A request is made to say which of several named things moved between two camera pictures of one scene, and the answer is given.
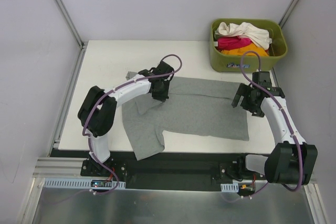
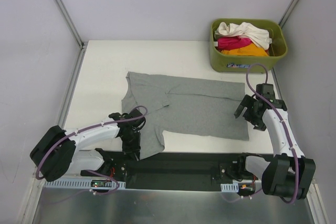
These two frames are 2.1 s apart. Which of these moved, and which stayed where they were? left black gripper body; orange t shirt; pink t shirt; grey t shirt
Moved: left black gripper body
Stayed: pink t shirt; orange t shirt; grey t shirt
